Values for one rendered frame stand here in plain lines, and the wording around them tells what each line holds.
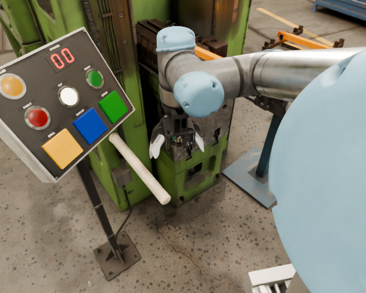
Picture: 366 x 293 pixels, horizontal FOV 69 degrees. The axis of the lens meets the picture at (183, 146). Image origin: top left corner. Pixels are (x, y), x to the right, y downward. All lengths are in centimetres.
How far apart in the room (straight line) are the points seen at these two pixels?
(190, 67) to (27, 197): 175
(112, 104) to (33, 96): 22
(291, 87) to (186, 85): 16
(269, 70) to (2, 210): 190
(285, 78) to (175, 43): 21
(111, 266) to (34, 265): 42
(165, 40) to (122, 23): 60
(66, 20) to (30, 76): 34
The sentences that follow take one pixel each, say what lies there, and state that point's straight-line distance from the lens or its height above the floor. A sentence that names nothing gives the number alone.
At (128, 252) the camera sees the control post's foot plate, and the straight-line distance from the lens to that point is 164.
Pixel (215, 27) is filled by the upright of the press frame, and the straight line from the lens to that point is 139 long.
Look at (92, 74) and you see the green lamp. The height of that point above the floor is 110.
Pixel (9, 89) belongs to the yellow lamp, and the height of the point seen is 116.
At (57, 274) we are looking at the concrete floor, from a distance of 171.
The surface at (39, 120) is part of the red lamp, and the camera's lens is 72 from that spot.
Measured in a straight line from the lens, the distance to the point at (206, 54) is 107.
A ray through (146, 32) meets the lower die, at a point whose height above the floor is 99.
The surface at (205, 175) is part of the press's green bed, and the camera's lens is 171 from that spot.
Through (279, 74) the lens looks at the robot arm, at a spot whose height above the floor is 129.
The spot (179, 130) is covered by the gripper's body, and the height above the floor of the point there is 108.
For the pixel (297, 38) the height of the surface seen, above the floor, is 98.
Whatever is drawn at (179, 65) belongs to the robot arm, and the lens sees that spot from 48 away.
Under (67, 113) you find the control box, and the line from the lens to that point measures 76.
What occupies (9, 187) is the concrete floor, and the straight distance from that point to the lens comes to 220.
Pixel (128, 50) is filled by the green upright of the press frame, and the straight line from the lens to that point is 114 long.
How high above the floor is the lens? 149
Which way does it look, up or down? 45 degrees down
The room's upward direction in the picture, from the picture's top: straight up
